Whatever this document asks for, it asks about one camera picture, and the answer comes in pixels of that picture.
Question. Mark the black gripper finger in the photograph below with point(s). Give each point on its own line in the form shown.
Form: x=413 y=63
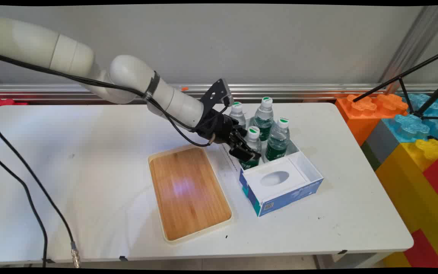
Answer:
x=240 y=134
x=242 y=154

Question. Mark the aluminium rail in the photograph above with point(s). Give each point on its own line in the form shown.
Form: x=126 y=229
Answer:
x=299 y=91

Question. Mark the white and blue cardboard box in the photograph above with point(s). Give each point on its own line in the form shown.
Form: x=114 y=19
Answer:
x=291 y=196

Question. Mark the green label water bottle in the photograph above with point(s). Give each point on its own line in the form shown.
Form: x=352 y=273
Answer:
x=263 y=120
x=278 y=142
x=254 y=137
x=237 y=112

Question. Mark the light blue block grey side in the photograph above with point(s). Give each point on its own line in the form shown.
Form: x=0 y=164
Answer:
x=409 y=127

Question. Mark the colourful giant building blocks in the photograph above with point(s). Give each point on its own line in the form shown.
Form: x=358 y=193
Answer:
x=405 y=182

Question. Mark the light blue foam block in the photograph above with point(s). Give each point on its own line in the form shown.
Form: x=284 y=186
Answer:
x=428 y=102

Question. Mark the red foam building block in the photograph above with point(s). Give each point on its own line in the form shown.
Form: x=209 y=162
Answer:
x=0 y=104

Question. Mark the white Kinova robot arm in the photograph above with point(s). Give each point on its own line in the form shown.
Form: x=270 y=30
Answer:
x=21 y=42

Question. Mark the bamboo tray with cream rim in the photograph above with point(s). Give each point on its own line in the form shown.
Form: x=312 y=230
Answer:
x=188 y=192

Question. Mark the black tripod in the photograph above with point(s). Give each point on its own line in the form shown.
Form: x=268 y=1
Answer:
x=394 y=80

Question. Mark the aluminium post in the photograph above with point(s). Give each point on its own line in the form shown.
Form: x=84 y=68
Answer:
x=416 y=45

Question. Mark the orange foam building block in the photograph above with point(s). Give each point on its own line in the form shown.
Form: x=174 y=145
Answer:
x=359 y=121

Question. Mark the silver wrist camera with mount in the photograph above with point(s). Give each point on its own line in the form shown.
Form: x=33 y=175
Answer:
x=213 y=95

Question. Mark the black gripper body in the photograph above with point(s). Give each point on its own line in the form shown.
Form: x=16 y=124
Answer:
x=219 y=127

